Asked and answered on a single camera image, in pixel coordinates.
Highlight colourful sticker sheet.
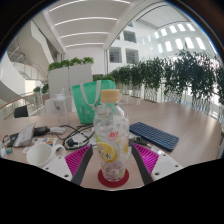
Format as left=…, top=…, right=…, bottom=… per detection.
left=22, top=137, right=58, bottom=154

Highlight black pouch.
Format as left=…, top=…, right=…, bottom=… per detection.
left=33, top=125, right=51, bottom=137

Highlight white chair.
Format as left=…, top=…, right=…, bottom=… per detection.
left=44, top=96, right=74, bottom=116

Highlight white packet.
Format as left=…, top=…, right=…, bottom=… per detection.
left=151, top=148, right=166, bottom=156

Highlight green plants on cabinet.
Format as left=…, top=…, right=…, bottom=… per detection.
left=48, top=56, right=95, bottom=72

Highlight white power adapter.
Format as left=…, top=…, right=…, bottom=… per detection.
left=49, top=126, right=67, bottom=135

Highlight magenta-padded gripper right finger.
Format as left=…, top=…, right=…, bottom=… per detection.
left=130, top=142, right=184, bottom=186

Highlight clear plastic drink bottle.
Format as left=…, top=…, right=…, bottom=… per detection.
left=93, top=88, right=130, bottom=183

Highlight green tote bag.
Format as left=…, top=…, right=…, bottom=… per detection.
left=71, top=79, right=117, bottom=125

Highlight black notebook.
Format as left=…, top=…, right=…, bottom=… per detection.
left=1, top=132, right=21, bottom=148

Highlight white cup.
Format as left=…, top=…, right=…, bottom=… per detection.
left=25, top=142, right=67, bottom=168

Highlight clear shaker bottle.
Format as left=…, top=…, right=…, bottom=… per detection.
left=52, top=88, right=70, bottom=127

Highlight black chair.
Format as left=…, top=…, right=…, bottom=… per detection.
left=13, top=104, right=30, bottom=118

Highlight brown covered book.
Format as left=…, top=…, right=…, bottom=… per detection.
left=13, top=122, right=38, bottom=148

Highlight white cabinet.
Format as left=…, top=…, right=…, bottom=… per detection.
left=47, top=63, right=94, bottom=108

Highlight black cable bundle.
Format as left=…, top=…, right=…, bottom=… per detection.
left=61, top=123, right=96, bottom=150

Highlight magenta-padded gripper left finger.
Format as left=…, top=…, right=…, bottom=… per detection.
left=42, top=143, right=94, bottom=186

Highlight small potted plants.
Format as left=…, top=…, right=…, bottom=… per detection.
left=32, top=83, right=50, bottom=104

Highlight flat round red coaster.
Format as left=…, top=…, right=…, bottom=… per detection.
left=97, top=168, right=130, bottom=189

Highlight green plant hedge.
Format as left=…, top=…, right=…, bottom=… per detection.
left=93, top=49, right=224, bottom=116

